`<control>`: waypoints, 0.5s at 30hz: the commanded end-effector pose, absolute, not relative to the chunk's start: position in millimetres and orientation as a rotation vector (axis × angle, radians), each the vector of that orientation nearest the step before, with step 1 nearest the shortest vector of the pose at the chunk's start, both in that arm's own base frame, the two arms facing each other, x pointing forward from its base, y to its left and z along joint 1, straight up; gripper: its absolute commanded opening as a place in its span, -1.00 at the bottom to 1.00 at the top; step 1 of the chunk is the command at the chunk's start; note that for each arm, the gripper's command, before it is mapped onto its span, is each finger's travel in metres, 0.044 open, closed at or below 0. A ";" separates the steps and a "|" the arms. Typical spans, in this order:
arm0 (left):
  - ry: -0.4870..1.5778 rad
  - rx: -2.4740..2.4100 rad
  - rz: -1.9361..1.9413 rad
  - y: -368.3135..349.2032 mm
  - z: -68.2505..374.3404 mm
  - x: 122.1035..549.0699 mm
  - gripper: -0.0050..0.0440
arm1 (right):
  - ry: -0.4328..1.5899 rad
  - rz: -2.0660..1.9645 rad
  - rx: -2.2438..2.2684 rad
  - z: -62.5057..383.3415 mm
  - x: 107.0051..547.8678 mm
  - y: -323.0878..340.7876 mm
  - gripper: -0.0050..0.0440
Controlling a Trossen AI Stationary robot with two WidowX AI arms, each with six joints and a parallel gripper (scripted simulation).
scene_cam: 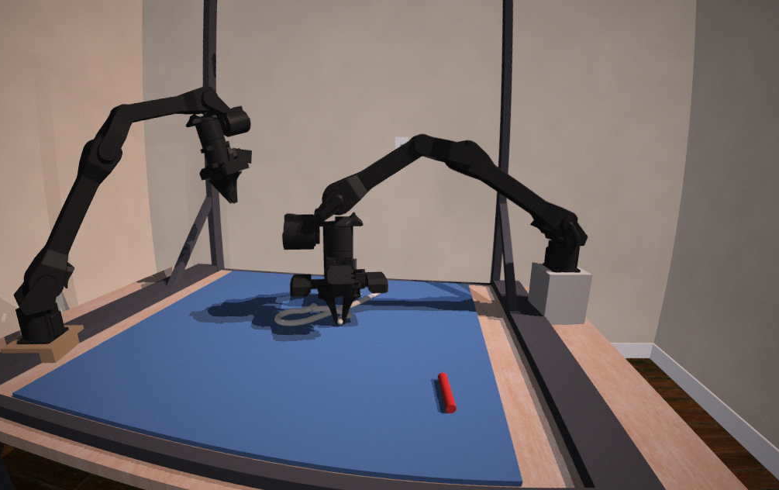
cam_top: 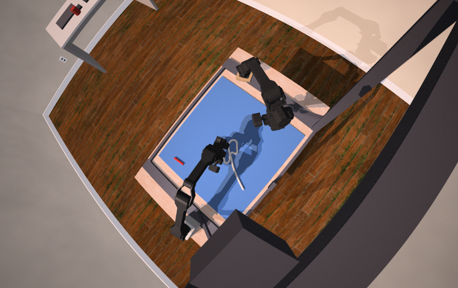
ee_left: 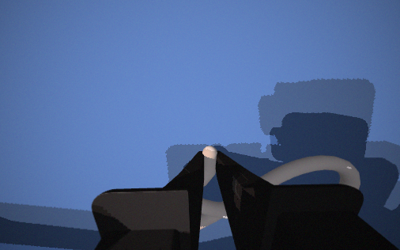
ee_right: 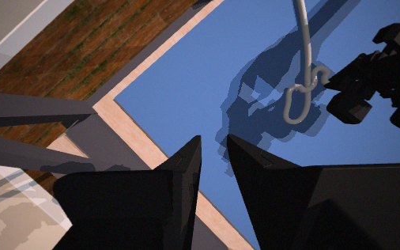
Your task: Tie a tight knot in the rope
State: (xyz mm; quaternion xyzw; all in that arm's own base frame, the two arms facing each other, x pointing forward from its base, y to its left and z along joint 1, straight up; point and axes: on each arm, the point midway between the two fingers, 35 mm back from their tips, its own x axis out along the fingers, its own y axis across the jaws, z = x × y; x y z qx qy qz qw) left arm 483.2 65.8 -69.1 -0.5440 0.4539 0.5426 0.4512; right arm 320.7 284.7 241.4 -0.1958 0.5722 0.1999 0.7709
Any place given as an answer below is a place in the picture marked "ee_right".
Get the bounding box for white rope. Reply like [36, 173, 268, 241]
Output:
[283, 0, 330, 124]

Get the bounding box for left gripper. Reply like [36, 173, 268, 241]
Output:
[324, 23, 400, 124]

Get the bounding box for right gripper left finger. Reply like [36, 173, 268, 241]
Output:
[53, 135, 202, 250]

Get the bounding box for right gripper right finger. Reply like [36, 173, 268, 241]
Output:
[227, 134, 400, 250]

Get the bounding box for blue work mat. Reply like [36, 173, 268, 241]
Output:
[114, 0, 400, 250]

